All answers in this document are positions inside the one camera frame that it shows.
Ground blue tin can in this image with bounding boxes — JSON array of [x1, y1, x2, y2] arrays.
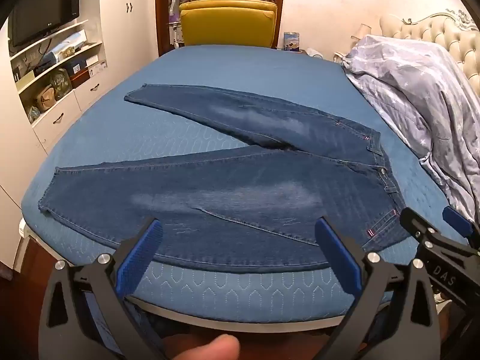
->
[[283, 32, 302, 52]]

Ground cream tufted headboard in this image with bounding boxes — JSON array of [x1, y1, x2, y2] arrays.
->
[[379, 7, 480, 96]]

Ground dark blue box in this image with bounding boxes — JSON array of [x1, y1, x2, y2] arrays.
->
[[65, 60, 91, 79]]

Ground person's left hand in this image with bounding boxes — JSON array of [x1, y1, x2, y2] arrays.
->
[[167, 335, 241, 360]]

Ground white wall cabinet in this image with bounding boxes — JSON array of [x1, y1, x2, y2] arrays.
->
[[0, 0, 163, 271]]

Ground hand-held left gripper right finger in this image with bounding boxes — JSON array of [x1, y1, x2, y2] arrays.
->
[[314, 217, 442, 360]]

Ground white printed box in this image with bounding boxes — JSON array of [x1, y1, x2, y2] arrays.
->
[[86, 54, 108, 78]]

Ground blue and white flat box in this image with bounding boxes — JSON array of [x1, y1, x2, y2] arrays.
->
[[49, 30, 89, 61]]

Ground small pale box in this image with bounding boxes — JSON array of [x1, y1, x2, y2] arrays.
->
[[11, 62, 37, 93]]

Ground black flat television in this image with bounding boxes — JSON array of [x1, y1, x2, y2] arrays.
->
[[7, 0, 82, 48]]

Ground small bedside lamp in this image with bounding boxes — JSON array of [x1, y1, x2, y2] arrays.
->
[[350, 23, 372, 42]]

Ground grey star-print duvet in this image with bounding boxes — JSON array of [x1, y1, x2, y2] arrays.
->
[[334, 34, 480, 223]]

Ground red-brown box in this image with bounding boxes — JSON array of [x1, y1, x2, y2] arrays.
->
[[69, 70, 93, 89]]

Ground blue quilted bed cover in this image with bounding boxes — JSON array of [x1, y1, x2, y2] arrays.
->
[[20, 46, 474, 325]]

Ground brown paper bag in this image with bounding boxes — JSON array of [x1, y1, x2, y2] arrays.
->
[[35, 86, 57, 112]]

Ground black pouch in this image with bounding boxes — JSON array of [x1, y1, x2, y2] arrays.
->
[[34, 54, 59, 76]]

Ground blue denim pants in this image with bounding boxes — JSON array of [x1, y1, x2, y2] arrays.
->
[[37, 83, 413, 273]]

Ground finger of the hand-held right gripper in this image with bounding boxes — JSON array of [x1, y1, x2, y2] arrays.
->
[[442, 206, 480, 245], [399, 208, 440, 247]]

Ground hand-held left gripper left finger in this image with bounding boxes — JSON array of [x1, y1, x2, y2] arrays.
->
[[38, 217, 167, 360]]

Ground clear plastic bag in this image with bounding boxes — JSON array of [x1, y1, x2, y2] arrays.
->
[[49, 67, 74, 100]]

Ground dark wooden window frame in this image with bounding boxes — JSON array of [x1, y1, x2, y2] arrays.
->
[[155, 0, 288, 59]]

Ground yellow chair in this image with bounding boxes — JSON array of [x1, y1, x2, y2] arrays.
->
[[178, 0, 278, 50]]

